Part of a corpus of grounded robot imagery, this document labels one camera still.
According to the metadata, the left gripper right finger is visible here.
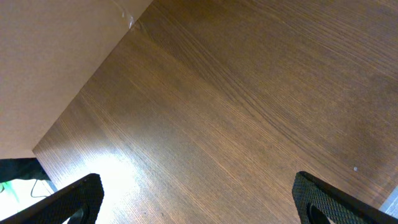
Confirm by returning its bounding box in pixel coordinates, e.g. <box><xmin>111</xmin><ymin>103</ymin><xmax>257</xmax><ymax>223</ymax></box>
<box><xmin>292</xmin><ymin>171</ymin><xmax>397</xmax><ymax>224</ymax></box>

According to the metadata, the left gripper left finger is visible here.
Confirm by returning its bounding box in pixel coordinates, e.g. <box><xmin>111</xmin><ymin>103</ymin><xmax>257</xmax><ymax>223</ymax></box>
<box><xmin>1</xmin><ymin>173</ymin><xmax>104</xmax><ymax>224</ymax></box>

